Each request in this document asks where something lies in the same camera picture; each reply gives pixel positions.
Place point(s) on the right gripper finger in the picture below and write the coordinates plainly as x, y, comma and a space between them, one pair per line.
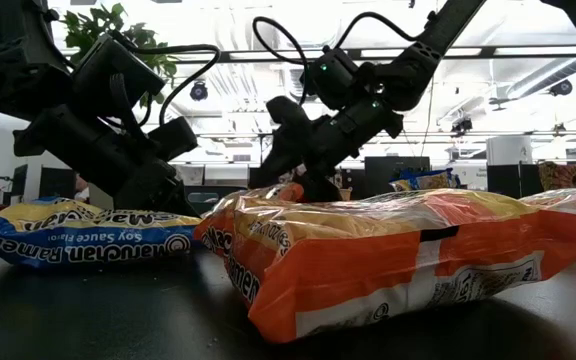
320, 187
288, 130

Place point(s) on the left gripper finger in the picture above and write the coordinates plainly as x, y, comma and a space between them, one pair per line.
158, 195
173, 140

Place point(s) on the orange Maruchan ramen packet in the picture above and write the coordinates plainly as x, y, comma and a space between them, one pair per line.
348, 280
288, 192

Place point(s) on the blue Maruchan ramen packet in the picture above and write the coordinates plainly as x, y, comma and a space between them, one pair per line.
93, 250
423, 181

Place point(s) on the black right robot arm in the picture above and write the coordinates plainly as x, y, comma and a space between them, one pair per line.
418, 60

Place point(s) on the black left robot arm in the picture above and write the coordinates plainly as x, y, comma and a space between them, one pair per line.
23, 65

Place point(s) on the yellow plastic bin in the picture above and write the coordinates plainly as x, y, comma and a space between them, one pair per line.
345, 194

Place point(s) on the person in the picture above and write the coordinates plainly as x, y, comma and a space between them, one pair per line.
82, 184

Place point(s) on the pale round plant pot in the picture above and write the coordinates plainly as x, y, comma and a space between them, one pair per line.
99, 197

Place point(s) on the black ceiling spotlight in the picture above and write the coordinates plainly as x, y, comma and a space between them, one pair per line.
561, 87
199, 91

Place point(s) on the blue plastic bin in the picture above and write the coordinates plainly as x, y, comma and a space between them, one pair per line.
218, 197

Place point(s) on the green leafy potted tree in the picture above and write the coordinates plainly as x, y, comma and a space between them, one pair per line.
90, 25

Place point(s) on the patterned orange cloth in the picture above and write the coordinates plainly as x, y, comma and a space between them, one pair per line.
560, 175

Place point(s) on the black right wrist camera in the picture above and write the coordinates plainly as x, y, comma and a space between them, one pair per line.
335, 80

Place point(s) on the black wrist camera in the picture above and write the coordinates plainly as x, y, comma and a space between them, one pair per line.
113, 65
335, 80

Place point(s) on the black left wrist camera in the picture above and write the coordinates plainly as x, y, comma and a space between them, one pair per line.
113, 65

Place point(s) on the black aluminium rig frame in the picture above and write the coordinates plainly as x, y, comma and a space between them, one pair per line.
488, 51

